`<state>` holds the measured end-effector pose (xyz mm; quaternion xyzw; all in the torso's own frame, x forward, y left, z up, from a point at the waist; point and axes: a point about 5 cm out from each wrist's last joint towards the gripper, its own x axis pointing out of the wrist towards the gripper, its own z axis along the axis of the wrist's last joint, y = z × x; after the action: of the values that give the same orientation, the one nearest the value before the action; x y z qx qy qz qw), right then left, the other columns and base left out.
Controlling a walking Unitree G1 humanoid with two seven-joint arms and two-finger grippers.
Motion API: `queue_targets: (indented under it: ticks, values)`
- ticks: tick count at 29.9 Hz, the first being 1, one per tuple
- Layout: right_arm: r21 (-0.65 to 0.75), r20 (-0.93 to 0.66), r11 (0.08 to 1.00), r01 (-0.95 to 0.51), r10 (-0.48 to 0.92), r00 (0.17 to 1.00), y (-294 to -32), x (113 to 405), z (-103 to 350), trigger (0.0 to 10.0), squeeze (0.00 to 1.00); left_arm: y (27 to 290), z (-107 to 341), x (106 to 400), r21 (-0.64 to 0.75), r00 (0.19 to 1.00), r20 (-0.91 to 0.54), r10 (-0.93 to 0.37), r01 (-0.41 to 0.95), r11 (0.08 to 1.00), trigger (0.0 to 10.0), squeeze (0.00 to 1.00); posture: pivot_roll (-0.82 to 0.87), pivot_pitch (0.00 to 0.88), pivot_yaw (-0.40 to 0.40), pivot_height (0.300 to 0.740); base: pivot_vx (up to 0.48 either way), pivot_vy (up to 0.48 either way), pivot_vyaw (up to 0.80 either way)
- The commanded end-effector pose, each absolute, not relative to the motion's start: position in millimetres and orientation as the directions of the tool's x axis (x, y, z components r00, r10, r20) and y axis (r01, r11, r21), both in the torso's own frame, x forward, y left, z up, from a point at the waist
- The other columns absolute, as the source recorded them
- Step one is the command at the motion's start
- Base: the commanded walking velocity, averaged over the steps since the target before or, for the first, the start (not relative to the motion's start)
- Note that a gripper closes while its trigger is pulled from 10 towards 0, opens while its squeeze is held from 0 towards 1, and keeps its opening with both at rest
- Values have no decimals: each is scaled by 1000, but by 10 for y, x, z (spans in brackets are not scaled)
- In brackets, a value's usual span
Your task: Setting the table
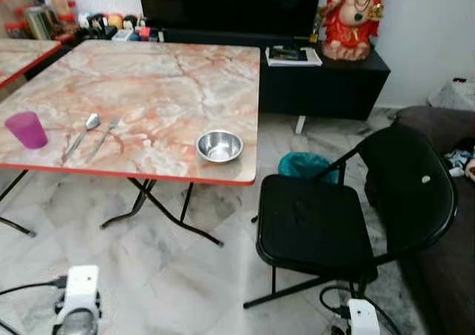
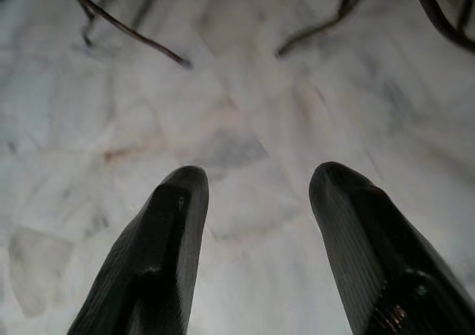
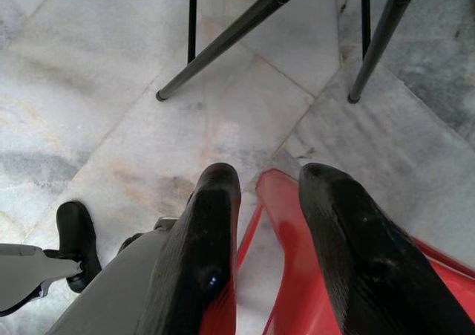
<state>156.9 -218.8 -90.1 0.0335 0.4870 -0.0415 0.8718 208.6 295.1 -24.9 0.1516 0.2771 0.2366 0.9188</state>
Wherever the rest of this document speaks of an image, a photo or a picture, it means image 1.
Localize dark brown sofa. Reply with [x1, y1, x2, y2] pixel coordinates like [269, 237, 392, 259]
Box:
[390, 105, 475, 335]

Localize black folding chair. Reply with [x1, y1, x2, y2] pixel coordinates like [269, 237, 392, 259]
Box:
[243, 123, 459, 310]

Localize small stuffed toy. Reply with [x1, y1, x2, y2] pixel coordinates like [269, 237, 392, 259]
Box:
[445, 149, 475, 180]

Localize black folding table legs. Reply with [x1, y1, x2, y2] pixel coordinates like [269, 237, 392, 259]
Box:
[0, 169, 224, 247]

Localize bin with teal bag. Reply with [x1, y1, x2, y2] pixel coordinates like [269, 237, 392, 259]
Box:
[278, 152, 341, 184]

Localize steel fork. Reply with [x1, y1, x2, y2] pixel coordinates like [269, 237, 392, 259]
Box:
[84, 117, 122, 165]

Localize purple plastic cup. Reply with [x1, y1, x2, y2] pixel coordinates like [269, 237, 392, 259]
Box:
[4, 111, 49, 150]

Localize steel spoon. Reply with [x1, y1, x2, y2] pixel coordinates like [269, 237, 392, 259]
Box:
[61, 113, 102, 165]

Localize white lace cover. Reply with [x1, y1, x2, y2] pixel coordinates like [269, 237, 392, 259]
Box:
[429, 79, 475, 112]

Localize small steel bowl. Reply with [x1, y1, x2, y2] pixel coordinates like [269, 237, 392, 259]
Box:
[196, 129, 244, 163]

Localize black low cabinet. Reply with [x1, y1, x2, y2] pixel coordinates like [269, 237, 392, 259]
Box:
[260, 44, 392, 134]

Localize stack of booklets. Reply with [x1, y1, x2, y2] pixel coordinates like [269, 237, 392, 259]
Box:
[265, 45, 324, 68]

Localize steel canister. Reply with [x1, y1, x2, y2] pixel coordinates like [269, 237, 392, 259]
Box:
[24, 6, 60, 41]

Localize red laughing buddha statue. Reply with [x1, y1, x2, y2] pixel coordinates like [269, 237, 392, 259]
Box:
[319, 0, 391, 61]

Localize black flat television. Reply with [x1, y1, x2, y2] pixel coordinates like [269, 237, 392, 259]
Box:
[137, 0, 325, 39]

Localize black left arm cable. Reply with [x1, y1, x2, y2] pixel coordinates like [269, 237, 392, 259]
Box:
[0, 276, 69, 335]

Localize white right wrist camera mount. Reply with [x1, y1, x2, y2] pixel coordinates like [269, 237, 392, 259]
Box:
[347, 299, 381, 335]

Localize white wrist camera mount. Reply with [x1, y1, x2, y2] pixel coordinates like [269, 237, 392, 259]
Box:
[347, 299, 381, 335]
[63, 265, 101, 318]

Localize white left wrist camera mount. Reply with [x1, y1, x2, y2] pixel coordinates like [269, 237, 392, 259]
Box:
[63, 265, 101, 318]

